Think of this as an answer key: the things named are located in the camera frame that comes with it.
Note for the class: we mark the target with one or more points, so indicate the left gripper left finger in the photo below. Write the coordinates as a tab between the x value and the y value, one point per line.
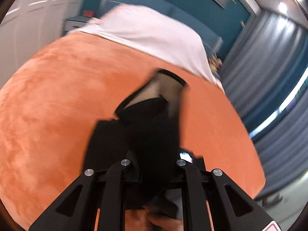
91	202

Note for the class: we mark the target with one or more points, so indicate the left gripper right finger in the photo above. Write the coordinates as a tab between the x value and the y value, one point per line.
213	201

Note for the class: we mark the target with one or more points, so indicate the black pants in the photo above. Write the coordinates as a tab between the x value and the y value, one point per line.
146	132

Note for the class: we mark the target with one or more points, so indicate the orange bed blanket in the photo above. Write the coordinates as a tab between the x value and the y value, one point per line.
49	108

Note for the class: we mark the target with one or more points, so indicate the grey blue curtain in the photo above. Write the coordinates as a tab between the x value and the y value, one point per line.
265	78

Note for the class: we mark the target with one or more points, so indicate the items on far nightstand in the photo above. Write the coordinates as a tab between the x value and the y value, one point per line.
215	63

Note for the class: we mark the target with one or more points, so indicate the bedside nightstand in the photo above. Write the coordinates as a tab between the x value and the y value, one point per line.
74	23

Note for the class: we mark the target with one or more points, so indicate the white bed sheet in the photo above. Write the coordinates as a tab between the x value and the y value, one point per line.
146	30

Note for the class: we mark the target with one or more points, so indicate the white wardrobe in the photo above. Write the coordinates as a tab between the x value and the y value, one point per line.
30	25

